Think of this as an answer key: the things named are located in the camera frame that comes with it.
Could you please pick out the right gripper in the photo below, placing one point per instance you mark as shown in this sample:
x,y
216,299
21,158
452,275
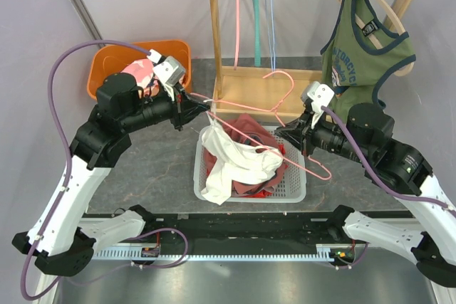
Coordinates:
x,y
302,137

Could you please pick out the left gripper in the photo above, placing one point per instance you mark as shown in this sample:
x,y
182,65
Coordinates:
x,y
186,109

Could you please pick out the pink wire hanger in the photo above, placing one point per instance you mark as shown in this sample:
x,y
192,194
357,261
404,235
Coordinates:
x,y
274,111

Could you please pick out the dusty rose tank top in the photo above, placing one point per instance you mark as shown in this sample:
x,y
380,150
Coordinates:
x,y
249,126

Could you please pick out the white tank top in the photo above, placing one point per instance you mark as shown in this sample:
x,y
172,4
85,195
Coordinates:
x,y
231,161

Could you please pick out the red tank top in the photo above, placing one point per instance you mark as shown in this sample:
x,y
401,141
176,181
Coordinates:
x,y
266,191

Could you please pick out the pink plastic hanger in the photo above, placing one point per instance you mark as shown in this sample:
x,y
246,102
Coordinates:
x,y
237,33

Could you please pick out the green tank top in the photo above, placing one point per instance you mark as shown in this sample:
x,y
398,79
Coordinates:
x,y
360,56

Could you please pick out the blue wire hanger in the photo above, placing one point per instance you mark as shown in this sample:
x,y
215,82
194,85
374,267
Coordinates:
x,y
269,9

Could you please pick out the teal plastic hanger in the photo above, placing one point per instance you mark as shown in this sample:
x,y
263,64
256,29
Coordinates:
x,y
257,41

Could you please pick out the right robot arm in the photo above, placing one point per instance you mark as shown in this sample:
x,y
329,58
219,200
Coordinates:
x,y
397,168

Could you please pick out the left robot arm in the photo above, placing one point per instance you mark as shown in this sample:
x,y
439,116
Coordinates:
x,y
65,247

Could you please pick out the wooden clothes rack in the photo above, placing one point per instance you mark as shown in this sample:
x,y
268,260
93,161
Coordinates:
x,y
245,85

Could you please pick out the patterned clothes in bin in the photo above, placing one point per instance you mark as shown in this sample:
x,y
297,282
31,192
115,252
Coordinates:
x,y
142,71

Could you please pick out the white plastic basket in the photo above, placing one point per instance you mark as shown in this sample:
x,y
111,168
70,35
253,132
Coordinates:
x,y
291,189

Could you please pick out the orange plastic bin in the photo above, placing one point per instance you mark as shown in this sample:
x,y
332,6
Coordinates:
x,y
113,59

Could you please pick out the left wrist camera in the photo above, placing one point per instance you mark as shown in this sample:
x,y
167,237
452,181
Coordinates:
x,y
169,72

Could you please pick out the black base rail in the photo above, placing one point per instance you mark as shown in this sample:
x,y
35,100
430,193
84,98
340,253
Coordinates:
x,y
245,233

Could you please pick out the slotted cable duct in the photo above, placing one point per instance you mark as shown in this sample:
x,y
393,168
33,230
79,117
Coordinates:
x,y
129,252

